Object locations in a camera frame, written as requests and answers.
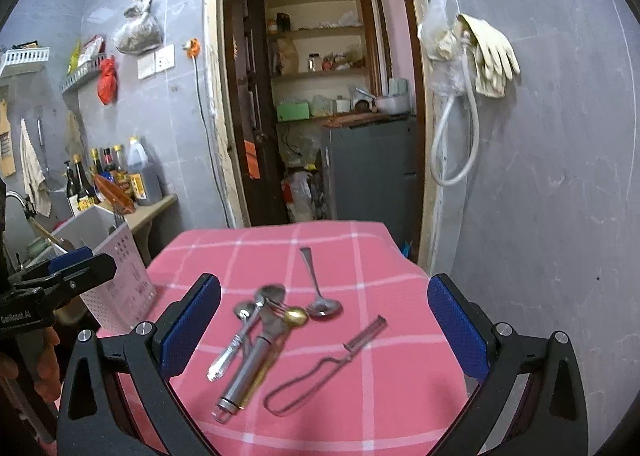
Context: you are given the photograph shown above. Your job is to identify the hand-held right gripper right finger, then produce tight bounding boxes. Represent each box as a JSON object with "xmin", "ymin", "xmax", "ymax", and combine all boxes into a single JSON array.
[{"xmin": 427, "ymin": 274, "xmax": 588, "ymax": 456}]

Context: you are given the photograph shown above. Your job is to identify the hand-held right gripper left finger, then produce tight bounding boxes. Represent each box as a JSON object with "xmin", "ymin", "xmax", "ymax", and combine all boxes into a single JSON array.
[{"xmin": 57, "ymin": 273, "xmax": 222, "ymax": 456}]

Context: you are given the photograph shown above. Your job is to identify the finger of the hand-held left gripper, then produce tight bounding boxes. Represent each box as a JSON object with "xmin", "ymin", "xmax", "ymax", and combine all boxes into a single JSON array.
[
  {"xmin": 48, "ymin": 247, "xmax": 95, "ymax": 275},
  {"xmin": 10, "ymin": 253, "xmax": 117, "ymax": 310}
]

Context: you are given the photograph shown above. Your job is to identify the wooden chopstick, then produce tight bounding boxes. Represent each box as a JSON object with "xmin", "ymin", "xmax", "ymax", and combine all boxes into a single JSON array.
[{"xmin": 30, "ymin": 218, "xmax": 69, "ymax": 255}]

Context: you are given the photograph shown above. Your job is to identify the embossed-handle steel spoon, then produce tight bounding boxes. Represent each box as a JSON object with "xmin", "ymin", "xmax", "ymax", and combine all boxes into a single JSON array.
[{"xmin": 207, "ymin": 301, "xmax": 259, "ymax": 383}]

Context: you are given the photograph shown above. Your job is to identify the white perforated utensil basket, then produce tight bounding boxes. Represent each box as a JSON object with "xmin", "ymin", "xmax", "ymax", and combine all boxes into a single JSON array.
[{"xmin": 50, "ymin": 206, "xmax": 157, "ymax": 333}]

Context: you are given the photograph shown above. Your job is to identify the small steel spoon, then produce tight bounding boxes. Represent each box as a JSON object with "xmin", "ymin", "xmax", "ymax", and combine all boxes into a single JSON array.
[{"xmin": 255, "ymin": 284, "xmax": 287, "ymax": 311}]

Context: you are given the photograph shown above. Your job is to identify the wire-handled peeler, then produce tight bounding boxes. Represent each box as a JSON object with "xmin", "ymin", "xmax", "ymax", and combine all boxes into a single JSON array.
[{"xmin": 263, "ymin": 315, "xmax": 389, "ymax": 417}]

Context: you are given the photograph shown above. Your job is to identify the gold spoon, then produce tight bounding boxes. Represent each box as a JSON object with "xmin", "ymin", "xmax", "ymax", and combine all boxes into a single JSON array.
[{"xmin": 282, "ymin": 306, "xmax": 309, "ymax": 328}]

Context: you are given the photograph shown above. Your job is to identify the long-handled steel spoon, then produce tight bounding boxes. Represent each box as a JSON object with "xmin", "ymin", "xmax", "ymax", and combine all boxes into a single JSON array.
[{"xmin": 299, "ymin": 246, "xmax": 344, "ymax": 320}]

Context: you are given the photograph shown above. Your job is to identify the person's left hand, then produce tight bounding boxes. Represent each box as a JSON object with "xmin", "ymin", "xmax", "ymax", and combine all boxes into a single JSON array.
[{"xmin": 0, "ymin": 327, "xmax": 62, "ymax": 403}]

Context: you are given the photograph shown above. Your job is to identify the dark pump bottle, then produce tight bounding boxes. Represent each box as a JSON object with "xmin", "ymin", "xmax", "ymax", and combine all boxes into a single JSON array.
[{"xmin": 63, "ymin": 160, "xmax": 81, "ymax": 215}]

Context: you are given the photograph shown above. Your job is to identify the soy sauce bottle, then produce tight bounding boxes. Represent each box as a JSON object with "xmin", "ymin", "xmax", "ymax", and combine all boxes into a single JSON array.
[{"xmin": 72, "ymin": 154, "xmax": 100, "ymax": 210}]

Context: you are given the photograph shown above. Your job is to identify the steel faucet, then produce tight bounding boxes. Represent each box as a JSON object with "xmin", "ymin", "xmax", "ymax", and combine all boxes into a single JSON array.
[{"xmin": 4, "ymin": 189, "xmax": 39, "ymax": 218}]

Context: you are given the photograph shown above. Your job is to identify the orange-red sauce packet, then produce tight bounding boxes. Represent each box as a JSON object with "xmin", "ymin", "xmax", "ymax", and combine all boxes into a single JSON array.
[{"xmin": 93, "ymin": 173, "xmax": 137, "ymax": 215}]

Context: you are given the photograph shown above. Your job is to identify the pink checked tablecloth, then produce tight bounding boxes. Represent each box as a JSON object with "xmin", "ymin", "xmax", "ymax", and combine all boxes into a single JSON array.
[{"xmin": 96, "ymin": 220, "xmax": 482, "ymax": 456}]

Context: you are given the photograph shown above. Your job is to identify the beige hanging towel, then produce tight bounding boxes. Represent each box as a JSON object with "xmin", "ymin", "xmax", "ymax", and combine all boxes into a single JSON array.
[{"xmin": 19, "ymin": 118, "xmax": 52, "ymax": 218}]

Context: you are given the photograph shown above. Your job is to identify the beige kitchen counter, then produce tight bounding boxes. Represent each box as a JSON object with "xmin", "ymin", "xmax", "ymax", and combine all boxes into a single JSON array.
[{"xmin": 124, "ymin": 193, "xmax": 179, "ymax": 238}]

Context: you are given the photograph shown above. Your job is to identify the yellow-capped clear bottle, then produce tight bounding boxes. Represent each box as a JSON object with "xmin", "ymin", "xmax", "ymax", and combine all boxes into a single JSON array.
[{"xmin": 113, "ymin": 144, "xmax": 134, "ymax": 200}]

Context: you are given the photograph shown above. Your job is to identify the large cooking wine jug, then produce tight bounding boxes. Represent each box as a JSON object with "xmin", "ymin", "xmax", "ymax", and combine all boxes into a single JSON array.
[{"xmin": 127, "ymin": 136, "xmax": 164, "ymax": 207}]

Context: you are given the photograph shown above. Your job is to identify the hanging metal ladle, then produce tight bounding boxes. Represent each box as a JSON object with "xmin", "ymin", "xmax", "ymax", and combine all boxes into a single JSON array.
[{"xmin": 36, "ymin": 118, "xmax": 49, "ymax": 178}]

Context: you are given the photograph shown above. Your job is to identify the hanging loofah cloth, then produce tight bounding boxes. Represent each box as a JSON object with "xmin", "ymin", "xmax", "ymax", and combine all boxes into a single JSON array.
[{"xmin": 67, "ymin": 111, "xmax": 86, "ymax": 157}]

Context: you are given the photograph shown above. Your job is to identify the wooden grater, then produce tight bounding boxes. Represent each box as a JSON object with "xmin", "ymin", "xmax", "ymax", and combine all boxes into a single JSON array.
[{"xmin": 0, "ymin": 98, "xmax": 18, "ymax": 178}]

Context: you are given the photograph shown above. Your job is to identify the plastic bags on floor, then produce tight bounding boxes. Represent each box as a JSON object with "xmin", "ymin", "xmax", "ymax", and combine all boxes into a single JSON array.
[{"xmin": 282, "ymin": 170, "xmax": 327, "ymax": 223}]

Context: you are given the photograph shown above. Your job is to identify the grey cabinet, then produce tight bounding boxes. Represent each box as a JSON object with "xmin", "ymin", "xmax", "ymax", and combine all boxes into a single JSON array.
[{"xmin": 320, "ymin": 116, "xmax": 419, "ymax": 248}]

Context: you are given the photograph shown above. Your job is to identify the red plastic bag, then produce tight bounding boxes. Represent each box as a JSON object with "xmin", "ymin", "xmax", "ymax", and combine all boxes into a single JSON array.
[{"xmin": 97, "ymin": 56, "xmax": 120, "ymax": 106}]

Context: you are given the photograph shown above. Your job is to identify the red snack packet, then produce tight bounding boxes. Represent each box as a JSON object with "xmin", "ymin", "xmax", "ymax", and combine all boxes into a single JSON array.
[{"xmin": 80, "ymin": 34, "xmax": 107, "ymax": 65}]

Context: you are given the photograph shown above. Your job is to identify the dark wooden door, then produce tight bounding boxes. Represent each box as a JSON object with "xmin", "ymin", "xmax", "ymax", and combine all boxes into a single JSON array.
[{"xmin": 232, "ymin": 0, "xmax": 289, "ymax": 228}]

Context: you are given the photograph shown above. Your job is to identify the plastic bag of dried herbs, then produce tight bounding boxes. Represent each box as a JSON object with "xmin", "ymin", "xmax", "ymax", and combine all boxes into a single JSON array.
[{"xmin": 112, "ymin": 13, "xmax": 165, "ymax": 56}]

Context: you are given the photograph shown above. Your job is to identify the white pot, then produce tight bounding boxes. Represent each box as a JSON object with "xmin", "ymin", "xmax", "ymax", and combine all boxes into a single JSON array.
[{"xmin": 375, "ymin": 94, "xmax": 412, "ymax": 116}]

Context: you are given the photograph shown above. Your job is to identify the green box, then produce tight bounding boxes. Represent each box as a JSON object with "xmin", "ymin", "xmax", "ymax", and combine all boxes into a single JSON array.
[{"xmin": 276, "ymin": 101, "xmax": 311, "ymax": 123}]

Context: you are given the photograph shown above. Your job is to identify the cream rubber gloves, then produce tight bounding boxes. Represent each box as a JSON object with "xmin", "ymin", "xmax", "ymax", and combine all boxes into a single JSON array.
[{"xmin": 457, "ymin": 13, "xmax": 521, "ymax": 98}]

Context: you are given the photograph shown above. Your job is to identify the brown paper bag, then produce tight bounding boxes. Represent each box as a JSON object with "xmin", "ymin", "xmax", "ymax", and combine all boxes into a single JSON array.
[{"xmin": 277, "ymin": 38, "xmax": 300, "ymax": 76}]

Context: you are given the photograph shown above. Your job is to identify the wooden shelf unit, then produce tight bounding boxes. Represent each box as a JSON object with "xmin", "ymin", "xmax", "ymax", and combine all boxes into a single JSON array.
[{"xmin": 262, "ymin": 0, "xmax": 382, "ymax": 123}]

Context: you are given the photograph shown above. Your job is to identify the thin wall cable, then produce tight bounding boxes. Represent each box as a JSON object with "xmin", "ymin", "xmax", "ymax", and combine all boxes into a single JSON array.
[{"xmin": 192, "ymin": 56, "xmax": 222, "ymax": 228}]

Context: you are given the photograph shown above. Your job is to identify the grey wall shelf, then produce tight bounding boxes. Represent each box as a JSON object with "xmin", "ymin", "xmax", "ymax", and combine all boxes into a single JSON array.
[{"xmin": 60, "ymin": 53, "xmax": 109, "ymax": 93}]

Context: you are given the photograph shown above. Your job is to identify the white hose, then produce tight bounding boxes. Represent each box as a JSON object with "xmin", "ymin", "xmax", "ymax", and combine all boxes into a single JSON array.
[{"xmin": 430, "ymin": 43, "xmax": 481, "ymax": 187}]

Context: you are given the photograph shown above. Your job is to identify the white wall rack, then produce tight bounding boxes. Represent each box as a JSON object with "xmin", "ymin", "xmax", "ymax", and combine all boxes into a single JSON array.
[{"xmin": 0, "ymin": 46, "xmax": 51, "ymax": 77}]

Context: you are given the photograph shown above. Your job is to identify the white wall socket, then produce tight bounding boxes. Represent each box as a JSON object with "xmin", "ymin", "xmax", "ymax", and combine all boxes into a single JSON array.
[{"xmin": 154, "ymin": 43, "xmax": 176, "ymax": 73}]

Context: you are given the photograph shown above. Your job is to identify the worn wooden door frame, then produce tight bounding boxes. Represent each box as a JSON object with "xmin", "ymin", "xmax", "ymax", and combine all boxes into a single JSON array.
[{"xmin": 202, "ymin": 0, "xmax": 442, "ymax": 278}]

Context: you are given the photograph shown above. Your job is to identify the clear plastic wall bag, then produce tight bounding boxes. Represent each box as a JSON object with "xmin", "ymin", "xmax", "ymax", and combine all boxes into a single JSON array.
[{"xmin": 417, "ymin": 0, "xmax": 474, "ymax": 98}]

